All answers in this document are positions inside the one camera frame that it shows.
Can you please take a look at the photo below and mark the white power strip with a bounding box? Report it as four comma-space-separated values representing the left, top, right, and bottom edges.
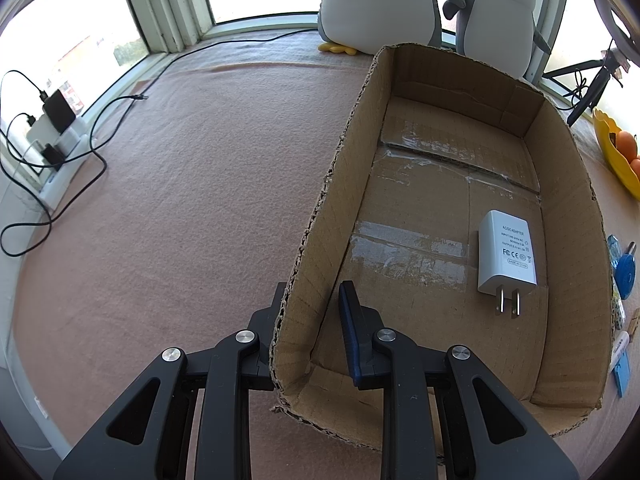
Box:
25, 115, 96, 211

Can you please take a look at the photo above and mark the cardboard box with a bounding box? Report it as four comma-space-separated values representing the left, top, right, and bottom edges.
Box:
270, 42, 617, 453

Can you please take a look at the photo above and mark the long black cable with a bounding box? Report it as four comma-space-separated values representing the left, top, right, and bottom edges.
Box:
50, 27, 321, 166

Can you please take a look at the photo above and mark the clear blue bottle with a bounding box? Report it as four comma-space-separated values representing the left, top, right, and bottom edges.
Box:
606, 234, 637, 267

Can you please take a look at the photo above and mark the white window post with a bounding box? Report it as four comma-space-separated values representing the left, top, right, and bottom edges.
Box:
115, 0, 216, 53
530, 0, 571, 81

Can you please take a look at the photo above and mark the ring light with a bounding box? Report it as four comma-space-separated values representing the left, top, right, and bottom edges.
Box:
587, 0, 640, 68

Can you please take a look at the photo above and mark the black cable with loose connector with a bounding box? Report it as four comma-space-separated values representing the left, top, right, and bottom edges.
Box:
0, 92, 150, 258

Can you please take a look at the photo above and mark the pink blanket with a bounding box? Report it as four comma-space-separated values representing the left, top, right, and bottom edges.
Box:
0, 30, 640, 480

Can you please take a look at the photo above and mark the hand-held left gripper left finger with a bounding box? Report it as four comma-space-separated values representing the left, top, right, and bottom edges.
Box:
52, 282, 289, 480

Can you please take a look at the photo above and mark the grey white penguin plush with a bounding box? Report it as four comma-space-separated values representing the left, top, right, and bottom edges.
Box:
306, 0, 466, 56
442, 0, 552, 83

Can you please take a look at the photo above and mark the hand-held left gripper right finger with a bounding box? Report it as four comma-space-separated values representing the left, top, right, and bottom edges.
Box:
338, 281, 581, 480

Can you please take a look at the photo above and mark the white power adapter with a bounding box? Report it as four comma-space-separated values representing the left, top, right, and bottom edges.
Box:
477, 209, 538, 318

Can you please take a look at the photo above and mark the blue round disc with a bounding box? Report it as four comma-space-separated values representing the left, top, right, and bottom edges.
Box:
614, 254, 637, 301

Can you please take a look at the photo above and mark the black charger brick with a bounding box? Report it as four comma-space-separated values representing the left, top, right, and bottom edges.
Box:
42, 89, 76, 133

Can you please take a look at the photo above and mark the yellow bowl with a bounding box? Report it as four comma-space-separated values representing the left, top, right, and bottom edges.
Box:
592, 107, 640, 196

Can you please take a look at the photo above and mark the black tripod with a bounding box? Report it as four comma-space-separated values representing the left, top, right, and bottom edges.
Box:
542, 47, 628, 128

